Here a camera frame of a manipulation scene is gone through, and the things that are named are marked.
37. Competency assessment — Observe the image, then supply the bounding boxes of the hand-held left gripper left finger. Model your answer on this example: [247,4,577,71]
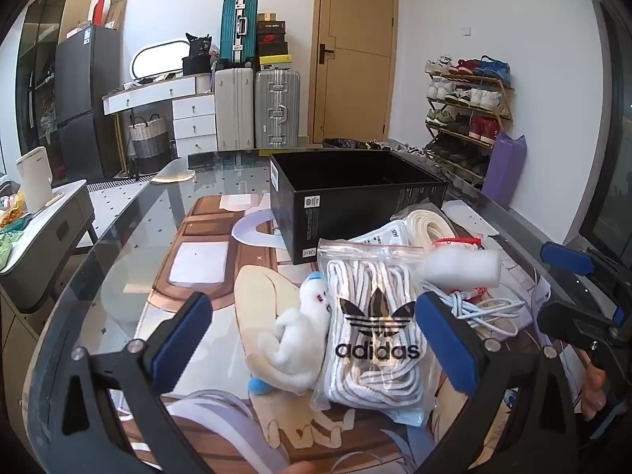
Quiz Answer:
[44,291,218,474]

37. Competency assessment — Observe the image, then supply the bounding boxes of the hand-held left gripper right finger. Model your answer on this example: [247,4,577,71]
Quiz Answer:
[415,291,593,474]

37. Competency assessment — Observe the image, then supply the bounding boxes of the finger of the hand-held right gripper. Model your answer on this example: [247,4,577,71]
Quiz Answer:
[537,299,625,354]
[540,241,632,302]

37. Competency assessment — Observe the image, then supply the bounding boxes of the white cable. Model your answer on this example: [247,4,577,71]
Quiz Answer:
[434,289,531,339]

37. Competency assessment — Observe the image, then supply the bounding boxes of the white foam block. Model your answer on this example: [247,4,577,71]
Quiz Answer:
[425,249,503,290]

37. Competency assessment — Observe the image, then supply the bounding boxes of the clear bag of striped shoelaces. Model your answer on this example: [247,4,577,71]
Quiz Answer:
[311,238,440,428]

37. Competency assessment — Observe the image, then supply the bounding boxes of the white plush toy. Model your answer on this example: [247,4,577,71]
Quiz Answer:
[247,271,331,396]

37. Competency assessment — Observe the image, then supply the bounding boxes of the clear bag of cream shoelaces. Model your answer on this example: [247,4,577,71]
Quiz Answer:
[392,209,457,252]

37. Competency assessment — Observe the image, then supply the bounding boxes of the black cardboard box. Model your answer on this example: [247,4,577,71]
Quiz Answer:
[269,150,450,266]

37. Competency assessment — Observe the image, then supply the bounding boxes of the person's right hand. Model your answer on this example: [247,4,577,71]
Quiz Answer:
[580,363,609,423]

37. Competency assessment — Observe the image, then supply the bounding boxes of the white plastic packet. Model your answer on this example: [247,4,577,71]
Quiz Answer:
[486,234,551,307]

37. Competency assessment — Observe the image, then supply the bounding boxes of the purple bag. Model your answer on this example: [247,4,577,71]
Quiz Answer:
[481,131,528,208]

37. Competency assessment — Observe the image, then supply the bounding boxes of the printed table mat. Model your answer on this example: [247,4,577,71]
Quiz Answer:
[113,195,593,474]

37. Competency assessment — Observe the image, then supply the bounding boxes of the clear plastic bag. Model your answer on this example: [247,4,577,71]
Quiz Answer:
[353,229,410,248]

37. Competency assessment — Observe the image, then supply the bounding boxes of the grey side cabinet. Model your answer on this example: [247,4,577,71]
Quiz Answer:
[0,179,96,312]

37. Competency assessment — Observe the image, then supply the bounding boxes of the shoe rack with shoes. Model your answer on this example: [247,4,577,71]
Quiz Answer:
[425,54,512,179]

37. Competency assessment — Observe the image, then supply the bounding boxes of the wooden shoe rack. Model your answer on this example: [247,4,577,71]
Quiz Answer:
[425,71,514,179]

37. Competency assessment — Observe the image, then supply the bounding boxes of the scattered sneakers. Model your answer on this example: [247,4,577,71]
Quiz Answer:
[368,138,425,156]

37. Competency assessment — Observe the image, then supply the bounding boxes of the colourful snack packets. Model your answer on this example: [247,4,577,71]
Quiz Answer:
[0,190,30,272]

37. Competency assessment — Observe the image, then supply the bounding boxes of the woven basket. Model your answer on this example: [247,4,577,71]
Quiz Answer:
[128,113,171,159]

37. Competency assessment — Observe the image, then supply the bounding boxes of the white dressing table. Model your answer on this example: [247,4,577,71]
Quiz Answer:
[102,73,218,179]

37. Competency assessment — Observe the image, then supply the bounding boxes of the white suitcase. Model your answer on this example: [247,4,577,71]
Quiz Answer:
[214,66,256,151]

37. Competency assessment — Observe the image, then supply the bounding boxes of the silver suitcase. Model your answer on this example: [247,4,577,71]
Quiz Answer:
[254,69,301,150]

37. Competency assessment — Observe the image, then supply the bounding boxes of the black refrigerator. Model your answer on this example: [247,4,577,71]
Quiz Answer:
[54,24,122,181]

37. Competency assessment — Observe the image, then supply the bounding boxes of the black bag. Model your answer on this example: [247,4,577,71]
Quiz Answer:
[182,32,214,77]

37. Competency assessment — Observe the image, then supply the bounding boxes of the oval mirror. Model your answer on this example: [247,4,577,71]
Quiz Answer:
[131,39,196,82]

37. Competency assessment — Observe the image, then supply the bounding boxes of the wooden door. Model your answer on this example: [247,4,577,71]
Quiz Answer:
[308,0,398,146]

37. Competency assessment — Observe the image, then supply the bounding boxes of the red and black shoe box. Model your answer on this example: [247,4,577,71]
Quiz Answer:
[258,31,288,56]

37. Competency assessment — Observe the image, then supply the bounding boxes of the teal suitcase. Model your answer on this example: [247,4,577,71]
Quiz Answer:
[220,0,258,67]

